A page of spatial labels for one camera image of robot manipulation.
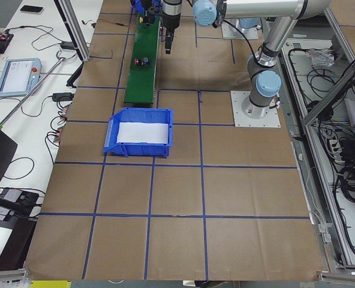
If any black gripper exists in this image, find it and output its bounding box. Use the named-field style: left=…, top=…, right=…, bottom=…
left=162, top=12, right=180, bottom=55
left=141, top=2, right=161, bottom=24

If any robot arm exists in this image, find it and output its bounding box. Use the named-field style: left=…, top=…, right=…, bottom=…
left=192, top=0, right=330, bottom=119

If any right blue bin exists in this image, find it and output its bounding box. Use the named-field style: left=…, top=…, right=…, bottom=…
left=130, top=0, right=160, bottom=14

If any blue bin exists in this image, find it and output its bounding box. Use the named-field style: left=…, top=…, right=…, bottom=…
left=103, top=107, right=173, bottom=158
left=130, top=0, right=160, bottom=14

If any green conveyor belt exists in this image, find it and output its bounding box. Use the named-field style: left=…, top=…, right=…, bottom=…
left=124, top=13, right=160, bottom=104

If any white foam pad left bin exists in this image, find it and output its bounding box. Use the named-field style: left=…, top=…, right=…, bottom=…
left=117, top=122, right=169, bottom=144

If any left blue bin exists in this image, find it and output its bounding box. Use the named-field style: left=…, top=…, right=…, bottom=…
left=103, top=107, right=173, bottom=158

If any black smartphone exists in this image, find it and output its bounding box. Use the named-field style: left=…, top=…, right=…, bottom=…
left=20, top=5, right=44, bottom=14

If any black power adapter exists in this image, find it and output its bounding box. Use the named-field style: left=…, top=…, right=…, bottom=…
left=52, top=92, right=74, bottom=102

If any teach pendant tablet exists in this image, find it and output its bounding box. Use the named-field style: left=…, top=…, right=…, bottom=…
left=0, top=58, right=42, bottom=98

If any metal rod with clamp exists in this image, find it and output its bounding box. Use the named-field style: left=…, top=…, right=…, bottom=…
left=0, top=51, right=76, bottom=129

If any aluminium frame post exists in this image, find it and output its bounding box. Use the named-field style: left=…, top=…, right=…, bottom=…
left=53, top=0, right=90, bottom=62

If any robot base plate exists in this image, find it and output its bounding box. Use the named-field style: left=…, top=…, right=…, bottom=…
left=230, top=91, right=281, bottom=128

